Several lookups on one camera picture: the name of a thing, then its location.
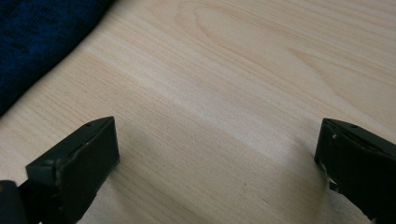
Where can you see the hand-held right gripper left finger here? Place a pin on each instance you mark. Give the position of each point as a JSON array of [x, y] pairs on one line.
[[79, 161]]

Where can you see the dark blue cloth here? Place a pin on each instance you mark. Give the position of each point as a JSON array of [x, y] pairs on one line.
[[37, 40]]

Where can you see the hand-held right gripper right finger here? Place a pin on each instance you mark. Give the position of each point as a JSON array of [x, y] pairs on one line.
[[361, 161]]

